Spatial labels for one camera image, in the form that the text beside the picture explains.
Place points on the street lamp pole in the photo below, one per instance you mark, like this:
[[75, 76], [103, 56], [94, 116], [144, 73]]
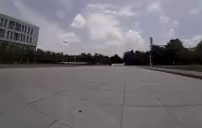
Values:
[[65, 42]]

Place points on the white building with many windows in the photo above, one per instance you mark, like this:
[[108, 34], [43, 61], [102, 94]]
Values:
[[12, 31]]

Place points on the grey paved plaza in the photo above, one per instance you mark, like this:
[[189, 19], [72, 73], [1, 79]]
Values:
[[99, 96]]

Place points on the row of trees by building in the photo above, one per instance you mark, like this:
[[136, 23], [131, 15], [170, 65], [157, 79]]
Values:
[[49, 57]]

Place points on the pole with sign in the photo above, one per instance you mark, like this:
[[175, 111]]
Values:
[[151, 53]]

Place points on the row of dark trees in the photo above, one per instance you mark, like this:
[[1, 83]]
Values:
[[175, 53]]

